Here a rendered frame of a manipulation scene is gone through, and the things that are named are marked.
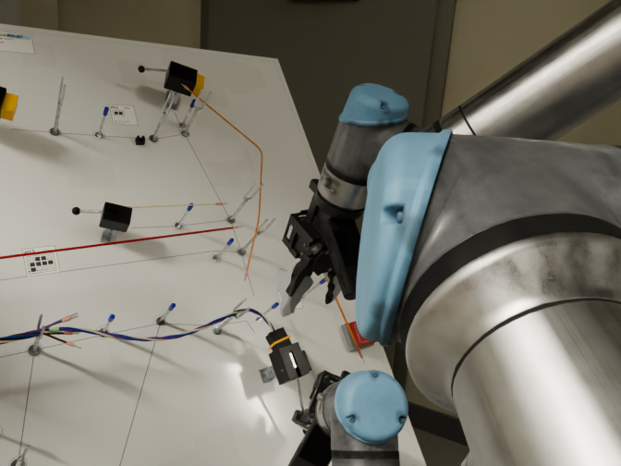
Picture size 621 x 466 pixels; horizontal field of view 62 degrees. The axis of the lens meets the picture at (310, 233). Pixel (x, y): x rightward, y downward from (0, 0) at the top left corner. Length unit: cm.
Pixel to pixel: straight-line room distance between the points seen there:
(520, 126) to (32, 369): 73
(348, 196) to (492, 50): 178
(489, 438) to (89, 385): 75
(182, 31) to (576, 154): 294
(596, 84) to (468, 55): 194
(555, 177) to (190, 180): 89
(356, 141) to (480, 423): 47
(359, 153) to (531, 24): 180
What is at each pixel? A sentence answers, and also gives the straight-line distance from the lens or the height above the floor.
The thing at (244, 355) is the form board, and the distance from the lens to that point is 97.
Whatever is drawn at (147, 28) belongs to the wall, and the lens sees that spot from 334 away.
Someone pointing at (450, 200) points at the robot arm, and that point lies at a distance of 24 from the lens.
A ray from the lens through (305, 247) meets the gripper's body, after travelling 75.
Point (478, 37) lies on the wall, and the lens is 242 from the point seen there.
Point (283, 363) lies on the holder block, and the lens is 90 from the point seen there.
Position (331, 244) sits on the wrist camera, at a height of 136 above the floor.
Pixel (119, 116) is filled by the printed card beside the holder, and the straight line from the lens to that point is 113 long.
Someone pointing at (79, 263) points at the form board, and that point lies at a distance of 95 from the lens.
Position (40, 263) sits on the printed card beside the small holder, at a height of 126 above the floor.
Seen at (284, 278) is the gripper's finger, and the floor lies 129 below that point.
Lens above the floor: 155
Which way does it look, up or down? 14 degrees down
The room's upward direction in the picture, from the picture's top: 4 degrees clockwise
